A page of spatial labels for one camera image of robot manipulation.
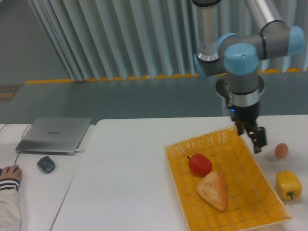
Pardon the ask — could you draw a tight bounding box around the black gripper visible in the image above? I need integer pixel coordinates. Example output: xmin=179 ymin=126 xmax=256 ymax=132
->
xmin=226 ymin=102 xmax=268 ymax=154

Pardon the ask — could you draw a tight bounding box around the red bell pepper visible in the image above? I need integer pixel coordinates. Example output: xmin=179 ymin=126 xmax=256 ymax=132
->
xmin=186 ymin=154 xmax=212 ymax=176

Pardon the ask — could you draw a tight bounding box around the white sleeved forearm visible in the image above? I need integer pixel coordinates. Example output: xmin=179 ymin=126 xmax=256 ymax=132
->
xmin=0 ymin=179 xmax=21 ymax=231

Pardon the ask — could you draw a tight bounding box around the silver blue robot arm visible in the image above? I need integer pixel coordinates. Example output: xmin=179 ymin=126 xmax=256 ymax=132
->
xmin=193 ymin=0 xmax=305 ymax=153

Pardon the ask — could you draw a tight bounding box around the yellow wicker basket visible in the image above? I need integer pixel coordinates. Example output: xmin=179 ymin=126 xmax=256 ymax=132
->
xmin=165 ymin=127 xmax=292 ymax=231

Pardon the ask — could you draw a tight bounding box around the person's hand on mouse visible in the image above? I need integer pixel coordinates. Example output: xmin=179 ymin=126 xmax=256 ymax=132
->
xmin=0 ymin=165 xmax=23 ymax=185

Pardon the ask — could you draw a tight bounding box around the brown egg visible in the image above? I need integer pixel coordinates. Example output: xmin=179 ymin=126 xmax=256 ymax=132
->
xmin=274 ymin=143 xmax=288 ymax=158

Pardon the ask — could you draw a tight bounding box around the triangular puff pastry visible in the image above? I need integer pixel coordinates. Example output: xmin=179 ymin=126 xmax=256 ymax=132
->
xmin=197 ymin=170 xmax=227 ymax=211

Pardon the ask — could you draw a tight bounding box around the yellow bell pepper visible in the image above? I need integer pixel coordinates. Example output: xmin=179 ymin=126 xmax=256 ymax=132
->
xmin=276 ymin=170 xmax=302 ymax=201

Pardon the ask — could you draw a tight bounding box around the white laptop plug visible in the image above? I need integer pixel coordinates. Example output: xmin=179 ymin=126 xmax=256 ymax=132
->
xmin=76 ymin=149 xmax=85 ymax=153

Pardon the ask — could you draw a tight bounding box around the folding partition screen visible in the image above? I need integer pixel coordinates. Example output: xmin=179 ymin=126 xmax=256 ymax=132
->
xmin=26 ymin=0 xmax=308 ymax=81

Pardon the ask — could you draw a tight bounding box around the silver closed laptop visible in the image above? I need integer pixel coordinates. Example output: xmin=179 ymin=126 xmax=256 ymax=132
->
xmin=15 ymin=117 xmax=91 ymax=155

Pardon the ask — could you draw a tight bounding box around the black mouse cable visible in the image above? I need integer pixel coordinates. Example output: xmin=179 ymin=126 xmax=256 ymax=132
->
xmin=0 ymin=124 xmax=33 ymax=167

